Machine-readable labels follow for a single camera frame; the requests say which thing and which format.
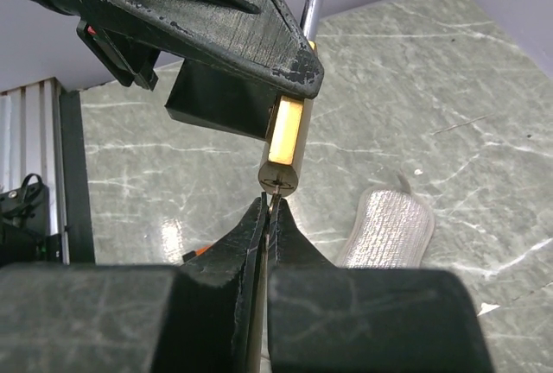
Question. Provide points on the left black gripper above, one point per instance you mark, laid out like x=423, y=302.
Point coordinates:
x=253, y=39

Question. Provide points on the small silver brass-lock key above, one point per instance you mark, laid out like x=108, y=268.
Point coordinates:
x=272, y=210

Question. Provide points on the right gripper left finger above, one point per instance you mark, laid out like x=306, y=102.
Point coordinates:
x=203, y=316

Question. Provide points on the orange black small padlock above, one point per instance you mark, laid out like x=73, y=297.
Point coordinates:
x=194, y=253

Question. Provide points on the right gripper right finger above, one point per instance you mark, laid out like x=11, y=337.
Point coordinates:
x=322, y=318

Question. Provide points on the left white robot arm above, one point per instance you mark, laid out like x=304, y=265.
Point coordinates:
x=238, y=55

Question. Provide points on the brass padlock silver shackle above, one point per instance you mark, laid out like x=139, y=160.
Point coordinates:
x=286, y=137

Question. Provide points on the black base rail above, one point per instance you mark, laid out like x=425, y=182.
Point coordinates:
x=45, y=203

